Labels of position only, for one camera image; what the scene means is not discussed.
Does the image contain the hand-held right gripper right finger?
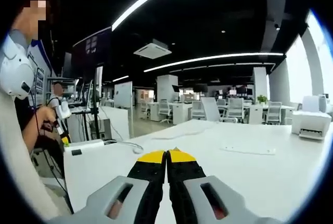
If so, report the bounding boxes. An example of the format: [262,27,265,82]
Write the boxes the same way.
[166,149,283,224]

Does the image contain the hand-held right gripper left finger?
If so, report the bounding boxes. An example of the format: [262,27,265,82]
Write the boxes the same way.
[48,150,167,224]

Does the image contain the white power strip cable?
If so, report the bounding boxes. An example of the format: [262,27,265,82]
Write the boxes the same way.
[104,127,210,155]

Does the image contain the straight ceiling light strip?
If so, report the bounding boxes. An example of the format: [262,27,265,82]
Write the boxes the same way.
[143,52,284,73]

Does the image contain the person's left hand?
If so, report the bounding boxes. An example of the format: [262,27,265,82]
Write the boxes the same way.
[37,106,57,129]

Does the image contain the grey metal shelf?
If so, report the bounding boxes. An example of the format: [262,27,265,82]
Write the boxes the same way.
[46,77,80,110]

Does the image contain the black stand pole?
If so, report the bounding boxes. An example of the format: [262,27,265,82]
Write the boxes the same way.
[89,65,101,141]

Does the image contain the white table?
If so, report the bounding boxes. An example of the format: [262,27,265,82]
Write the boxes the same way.
[63,118,332,222]

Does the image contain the white low partition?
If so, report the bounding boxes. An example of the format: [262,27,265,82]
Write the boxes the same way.
[100,106,131,141]

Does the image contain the white blue banner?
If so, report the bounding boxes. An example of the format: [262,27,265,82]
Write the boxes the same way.
[28,39,57,105]

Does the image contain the whiteboard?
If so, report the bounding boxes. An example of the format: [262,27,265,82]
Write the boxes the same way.
[113,81,133,109]

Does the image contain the white chest device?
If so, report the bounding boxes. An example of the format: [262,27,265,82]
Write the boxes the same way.
[0,51,34,99]

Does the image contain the person's upper body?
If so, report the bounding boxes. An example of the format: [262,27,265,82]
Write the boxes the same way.
[5,20,37,131]

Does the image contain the row of office chairs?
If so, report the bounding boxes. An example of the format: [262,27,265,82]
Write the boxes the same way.
[139,97,283,126]

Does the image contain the ceiling air conditioner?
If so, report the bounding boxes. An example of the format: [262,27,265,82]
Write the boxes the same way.
[133,39,172,60]

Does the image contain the white printer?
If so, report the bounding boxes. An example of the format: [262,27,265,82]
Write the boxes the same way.
[291,95,332,141]

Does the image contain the narrow bright window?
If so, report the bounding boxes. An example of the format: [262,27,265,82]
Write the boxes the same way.
[286,35,313,104]

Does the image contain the wide bright window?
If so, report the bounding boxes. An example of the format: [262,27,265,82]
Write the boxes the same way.
[306,10,333,97]

